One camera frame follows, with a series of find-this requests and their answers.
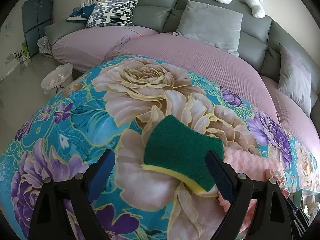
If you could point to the teal shallow cardboard box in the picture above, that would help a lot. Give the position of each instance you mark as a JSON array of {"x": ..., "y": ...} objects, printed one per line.
[{"x": 308, "y": 201}]

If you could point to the green yellow sponge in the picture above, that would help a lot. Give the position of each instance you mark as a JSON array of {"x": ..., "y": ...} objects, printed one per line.
[{"x": 178, "y": 151}]

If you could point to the black white patterned pillow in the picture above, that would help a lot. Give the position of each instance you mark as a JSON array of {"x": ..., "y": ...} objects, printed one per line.
[{"x": 113, "y": 13}]

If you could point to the grey sofa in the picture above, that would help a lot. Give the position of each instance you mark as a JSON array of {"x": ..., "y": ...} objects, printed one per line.
[{"x": 255, "y": 40}]

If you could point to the grey left cushion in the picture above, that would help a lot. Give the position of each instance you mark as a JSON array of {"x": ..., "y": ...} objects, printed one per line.
[{"x": 212, "y": 25}]

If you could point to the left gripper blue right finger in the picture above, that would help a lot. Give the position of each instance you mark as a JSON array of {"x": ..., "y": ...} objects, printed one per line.
[{"x": 223, "y": 175}]

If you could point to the blue book on sofa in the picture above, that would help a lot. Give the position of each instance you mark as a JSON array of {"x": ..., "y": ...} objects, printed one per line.
[{"x": 82, "y": 15}]

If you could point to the pink white fluffy cloth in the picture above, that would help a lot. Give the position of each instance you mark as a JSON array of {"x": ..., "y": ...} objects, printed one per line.
[{"x": 258, "y": 203}]

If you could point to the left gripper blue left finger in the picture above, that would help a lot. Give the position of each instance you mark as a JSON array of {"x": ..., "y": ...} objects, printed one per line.
[{"x": 98, "y": 174}]

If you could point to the pink sofa seat cover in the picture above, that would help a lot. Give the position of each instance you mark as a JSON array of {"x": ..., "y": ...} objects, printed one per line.
[{"x": 187, "y": 60}]

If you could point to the grey purple right cushion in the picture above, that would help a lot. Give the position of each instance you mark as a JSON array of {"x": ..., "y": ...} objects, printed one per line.
[{"x": 294, "y": 80}]

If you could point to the dark cabinet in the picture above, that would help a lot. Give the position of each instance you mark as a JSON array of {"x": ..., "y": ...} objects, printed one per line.
[{"x": 36, "y": 15}]

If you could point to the white waste basket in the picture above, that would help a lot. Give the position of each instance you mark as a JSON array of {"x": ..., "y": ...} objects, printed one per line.
[{"x": 57, "y": 79}]

